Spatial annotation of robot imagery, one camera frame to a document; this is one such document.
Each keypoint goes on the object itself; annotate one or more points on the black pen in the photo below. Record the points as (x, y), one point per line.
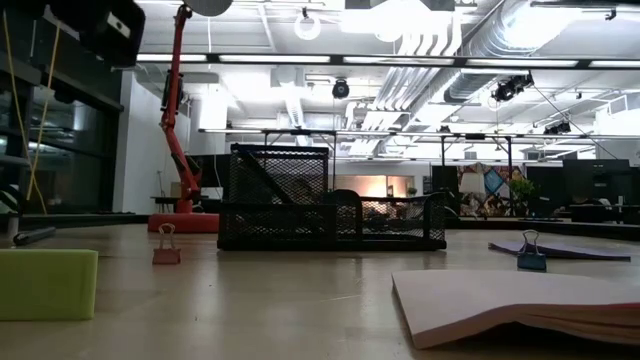
(260, 176)
(35, 236)

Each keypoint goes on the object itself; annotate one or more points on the white lampshade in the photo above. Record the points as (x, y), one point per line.
(472, 184)

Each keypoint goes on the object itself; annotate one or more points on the colourful wall hanging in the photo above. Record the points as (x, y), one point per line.
(495, 180)

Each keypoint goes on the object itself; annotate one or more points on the black overhead crossbeam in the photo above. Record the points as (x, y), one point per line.
(336, 59)

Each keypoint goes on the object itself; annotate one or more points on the black ceiling light cluster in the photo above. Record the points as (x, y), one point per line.
(510, 89)

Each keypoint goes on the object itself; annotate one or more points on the purple sticky note pad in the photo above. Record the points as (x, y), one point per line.
(575, 251)

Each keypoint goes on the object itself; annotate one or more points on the black mesh desk organizer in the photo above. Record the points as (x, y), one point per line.
(280, 225)

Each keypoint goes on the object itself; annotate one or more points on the red desk lamp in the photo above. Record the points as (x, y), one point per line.
(182, 222)

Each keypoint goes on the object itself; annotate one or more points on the green potted plant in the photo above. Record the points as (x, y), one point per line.
(521, 190)

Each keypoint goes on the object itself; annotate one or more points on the white frame standoff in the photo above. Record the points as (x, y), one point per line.
(12, 227)

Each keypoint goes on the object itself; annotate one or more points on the pink binder clip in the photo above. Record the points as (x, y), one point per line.
(166, 256)

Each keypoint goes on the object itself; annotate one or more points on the black hanging camera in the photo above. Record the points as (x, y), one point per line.
(341, 90)

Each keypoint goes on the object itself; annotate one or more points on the black track lights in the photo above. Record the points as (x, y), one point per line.
(557, 128)

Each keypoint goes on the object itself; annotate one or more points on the distant dark desk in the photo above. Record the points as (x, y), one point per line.
(600, 212)

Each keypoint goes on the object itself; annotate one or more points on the yellow-green eraser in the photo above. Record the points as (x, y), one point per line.
(47, 285)

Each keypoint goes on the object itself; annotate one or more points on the blue binder clip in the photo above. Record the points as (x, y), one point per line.
(531, 261)

